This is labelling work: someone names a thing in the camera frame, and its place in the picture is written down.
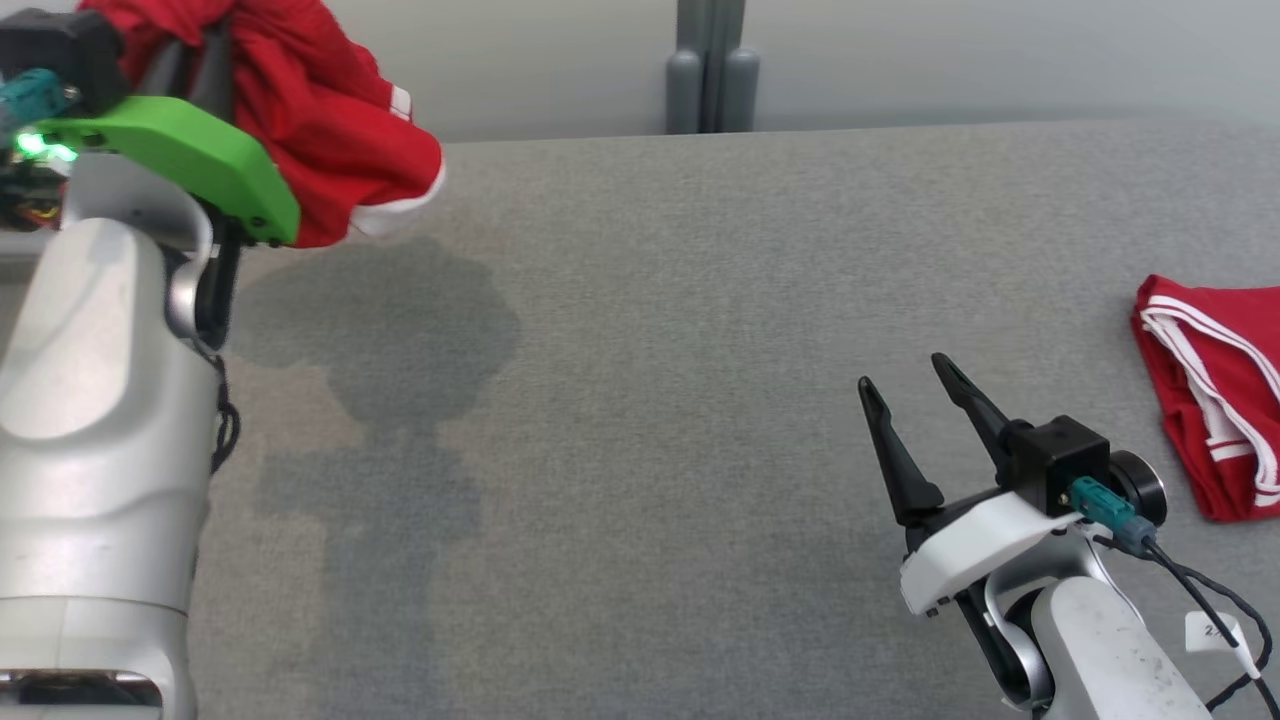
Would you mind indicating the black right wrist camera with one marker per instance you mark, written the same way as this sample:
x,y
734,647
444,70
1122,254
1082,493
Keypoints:
x,y
1060,460

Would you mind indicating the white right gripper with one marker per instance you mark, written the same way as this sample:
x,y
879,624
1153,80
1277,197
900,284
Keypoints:
x,y
965,545

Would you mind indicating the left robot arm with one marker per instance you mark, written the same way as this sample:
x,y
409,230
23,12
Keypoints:
x,y
100,450

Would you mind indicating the white numbered label tag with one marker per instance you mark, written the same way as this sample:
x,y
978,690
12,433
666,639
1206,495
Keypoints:
x,y
1215,635

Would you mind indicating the red white-trimmed jersey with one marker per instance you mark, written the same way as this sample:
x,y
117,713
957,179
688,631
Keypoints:
x,y
1225,400

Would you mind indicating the grey partition post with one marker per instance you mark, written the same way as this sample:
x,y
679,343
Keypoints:
x,y
712,70

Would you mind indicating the red shorts white side stripes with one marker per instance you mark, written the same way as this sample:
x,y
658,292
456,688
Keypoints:
x,y
320,120

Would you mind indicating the black round right gripper motor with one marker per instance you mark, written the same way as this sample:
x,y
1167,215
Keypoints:
x,y
1140,490

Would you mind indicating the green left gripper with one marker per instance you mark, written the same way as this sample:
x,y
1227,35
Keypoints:
x,y
190,135

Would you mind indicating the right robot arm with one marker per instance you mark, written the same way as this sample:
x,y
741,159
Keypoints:
x,y
1100,650

